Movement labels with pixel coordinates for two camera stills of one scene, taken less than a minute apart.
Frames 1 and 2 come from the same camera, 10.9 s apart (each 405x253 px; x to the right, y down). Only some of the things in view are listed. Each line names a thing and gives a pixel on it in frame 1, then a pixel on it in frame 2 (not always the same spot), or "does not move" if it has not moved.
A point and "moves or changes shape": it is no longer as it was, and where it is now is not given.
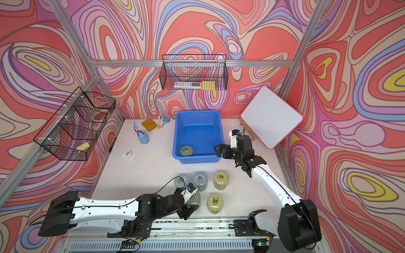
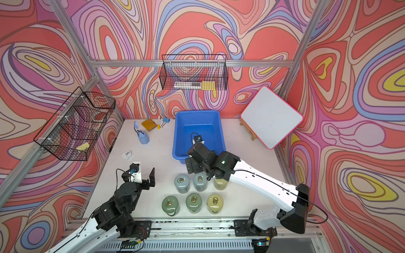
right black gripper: (227, 148) -> (194, 166)
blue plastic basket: (200, 129) does not move
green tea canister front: (186, 151) moves or changes shape
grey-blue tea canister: (200, 181) does not move
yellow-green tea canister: (221, 179) does not move
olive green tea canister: (215, 203) does not move
